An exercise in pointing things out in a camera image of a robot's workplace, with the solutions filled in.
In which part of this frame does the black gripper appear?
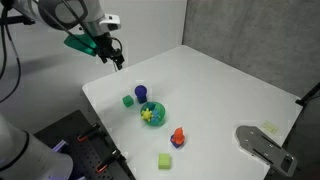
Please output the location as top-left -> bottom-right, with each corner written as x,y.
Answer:
94,31 -> 126,71

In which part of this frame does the yellow spiky toy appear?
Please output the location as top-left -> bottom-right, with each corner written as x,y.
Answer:
140,108 -> 154,122

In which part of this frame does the grey white robot base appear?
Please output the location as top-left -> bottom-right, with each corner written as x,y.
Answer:
0,113 -> 74,180

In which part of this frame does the purple ball toy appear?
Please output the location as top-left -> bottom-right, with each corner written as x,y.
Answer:
134,84 -> 148,98

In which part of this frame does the teal toy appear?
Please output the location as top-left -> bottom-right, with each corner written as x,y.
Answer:
145,102 -> 157,112

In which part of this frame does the blue spiky toy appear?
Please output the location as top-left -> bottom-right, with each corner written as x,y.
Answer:
150,109 -> 162,123

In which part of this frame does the green bowl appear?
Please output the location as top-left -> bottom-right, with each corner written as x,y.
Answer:
139,101 -> 167,127

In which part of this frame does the orange toy figure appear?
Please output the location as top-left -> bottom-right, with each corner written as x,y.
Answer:
172,126 -> 186,146

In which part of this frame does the green cube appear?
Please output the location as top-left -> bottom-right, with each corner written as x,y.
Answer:
122,94 -> 135,108

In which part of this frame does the black orange clamp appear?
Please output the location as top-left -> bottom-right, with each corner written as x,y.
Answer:
77,122 -> 103,143
95,149 -> 126,174

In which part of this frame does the black perforated board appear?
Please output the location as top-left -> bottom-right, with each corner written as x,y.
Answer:
33,109 -> 136,180

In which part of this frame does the blue flat block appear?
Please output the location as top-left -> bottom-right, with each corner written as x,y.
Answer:
169,134 -> 186,149

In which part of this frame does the light green block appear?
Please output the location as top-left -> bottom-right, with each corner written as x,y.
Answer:
157,152 -> 172,170

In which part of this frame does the yellow sticky note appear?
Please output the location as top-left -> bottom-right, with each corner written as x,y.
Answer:
260,120 -> 279,135

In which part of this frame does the grey metal plate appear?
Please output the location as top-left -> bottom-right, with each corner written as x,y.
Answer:
235,125 -> 298,178

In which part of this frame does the black tripod leg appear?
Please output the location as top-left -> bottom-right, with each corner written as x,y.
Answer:
295,81 -> 320,108

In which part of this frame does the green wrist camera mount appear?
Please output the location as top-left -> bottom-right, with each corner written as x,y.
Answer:
63,33 -> 100,57

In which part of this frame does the black hanging cable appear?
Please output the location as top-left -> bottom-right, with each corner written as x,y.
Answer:
0,6 -> 23,104

